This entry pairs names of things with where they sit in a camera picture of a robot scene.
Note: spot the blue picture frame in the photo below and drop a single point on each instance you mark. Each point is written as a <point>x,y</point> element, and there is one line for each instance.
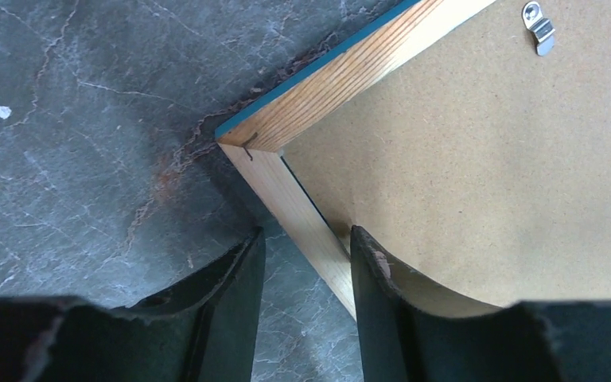
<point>472,139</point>

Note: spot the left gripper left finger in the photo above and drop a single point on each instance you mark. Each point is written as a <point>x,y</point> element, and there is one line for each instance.
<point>202,328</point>

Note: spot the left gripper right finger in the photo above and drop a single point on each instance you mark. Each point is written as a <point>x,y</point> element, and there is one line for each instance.
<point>441,335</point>

